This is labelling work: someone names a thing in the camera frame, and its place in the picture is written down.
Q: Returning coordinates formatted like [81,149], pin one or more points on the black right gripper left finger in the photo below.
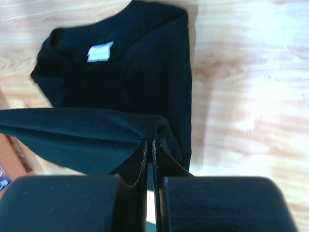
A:
[79,203]

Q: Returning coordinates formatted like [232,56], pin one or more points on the black t-shirt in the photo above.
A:
[111,85]

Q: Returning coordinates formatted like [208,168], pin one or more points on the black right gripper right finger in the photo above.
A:
[186,203]

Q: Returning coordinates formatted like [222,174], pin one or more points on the orange plastic basket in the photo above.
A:
[10,162]

